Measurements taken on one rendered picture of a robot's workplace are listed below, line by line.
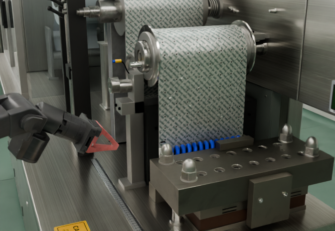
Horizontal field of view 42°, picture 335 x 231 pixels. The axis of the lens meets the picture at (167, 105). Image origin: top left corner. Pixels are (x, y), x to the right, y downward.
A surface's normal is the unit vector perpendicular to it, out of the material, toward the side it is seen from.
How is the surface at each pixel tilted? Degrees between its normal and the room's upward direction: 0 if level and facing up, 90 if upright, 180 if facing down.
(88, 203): 0
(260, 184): 90
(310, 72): 90
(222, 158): 0
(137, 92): 90
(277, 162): 0
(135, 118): 90
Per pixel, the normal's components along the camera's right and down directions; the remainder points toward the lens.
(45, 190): 0.00, -0.95
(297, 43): -0.92, 0.11
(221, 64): 0.40, 0.28
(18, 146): -0.55, -0.10
